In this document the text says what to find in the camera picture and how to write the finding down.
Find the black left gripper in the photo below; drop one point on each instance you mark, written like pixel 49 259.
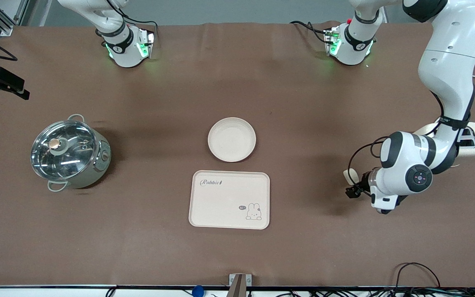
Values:
pixel 357 189

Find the pale steamed bun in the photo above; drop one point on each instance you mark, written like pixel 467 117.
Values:
pixel 349 176

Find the cream round plate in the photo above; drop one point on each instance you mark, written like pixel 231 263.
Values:
pixel 231 139

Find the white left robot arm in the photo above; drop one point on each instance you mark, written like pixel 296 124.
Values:
pixel 447 82

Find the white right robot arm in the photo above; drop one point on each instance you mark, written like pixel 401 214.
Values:
pixel 124 47

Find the glass pot lid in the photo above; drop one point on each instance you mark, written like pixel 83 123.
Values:
pixel 62 150

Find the grey electric cooking pot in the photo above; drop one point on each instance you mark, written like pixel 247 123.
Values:
pixel 97 165

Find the cream rabbit print tray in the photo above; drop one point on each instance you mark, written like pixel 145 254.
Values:
pixel 229 202

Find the brown table mat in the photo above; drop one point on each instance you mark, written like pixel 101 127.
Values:
pixel 237 82

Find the small blue knob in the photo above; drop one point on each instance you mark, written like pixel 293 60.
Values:
pixel 197 291

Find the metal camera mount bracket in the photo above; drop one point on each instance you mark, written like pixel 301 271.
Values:
pixel 239 284

